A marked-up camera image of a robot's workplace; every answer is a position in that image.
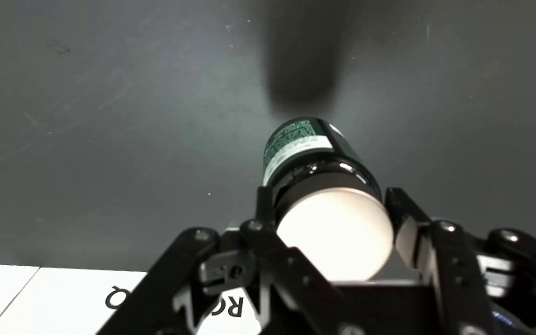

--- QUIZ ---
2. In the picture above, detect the green label bottle white cap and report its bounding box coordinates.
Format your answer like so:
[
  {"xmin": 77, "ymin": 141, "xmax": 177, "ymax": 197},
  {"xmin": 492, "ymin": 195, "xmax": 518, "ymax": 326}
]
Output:
[{"xmin": 259, "ymin": 115, "xmax": 399, "ymax": 283}]

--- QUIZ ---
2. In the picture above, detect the white Robotiq cardboard box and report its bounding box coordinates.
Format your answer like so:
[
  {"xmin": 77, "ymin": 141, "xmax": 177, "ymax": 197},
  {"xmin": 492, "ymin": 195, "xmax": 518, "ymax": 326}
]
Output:
[{"xmin": 0, "ymin": 262, "xmax": 265, "ymax": 335}]

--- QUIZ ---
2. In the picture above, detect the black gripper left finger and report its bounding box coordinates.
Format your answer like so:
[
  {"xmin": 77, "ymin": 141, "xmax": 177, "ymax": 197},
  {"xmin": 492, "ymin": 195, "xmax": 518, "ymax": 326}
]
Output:
[{"xmin": 97, "ymin": 184, "xmax": 350, "ymax": 335}]

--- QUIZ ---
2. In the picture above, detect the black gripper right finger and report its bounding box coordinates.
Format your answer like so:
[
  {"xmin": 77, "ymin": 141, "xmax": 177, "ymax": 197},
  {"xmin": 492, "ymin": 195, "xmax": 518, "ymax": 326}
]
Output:
[{"xmin": 382, "ymin": 184, "xmax": 536, "ymax": 335}]

